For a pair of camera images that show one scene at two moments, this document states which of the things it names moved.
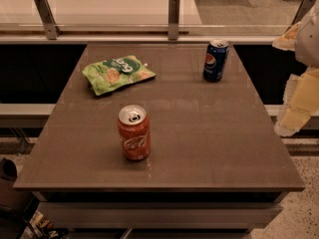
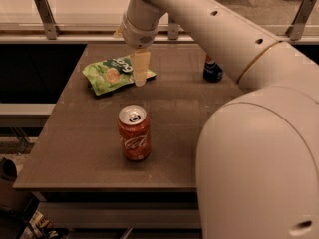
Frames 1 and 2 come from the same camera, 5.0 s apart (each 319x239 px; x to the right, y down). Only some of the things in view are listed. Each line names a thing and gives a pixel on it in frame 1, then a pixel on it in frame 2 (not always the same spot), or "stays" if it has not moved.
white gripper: (309, 42) to (137, 36)
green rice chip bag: (113, 73) stays
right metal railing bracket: (304, 7) stays
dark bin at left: (8, 177) stays
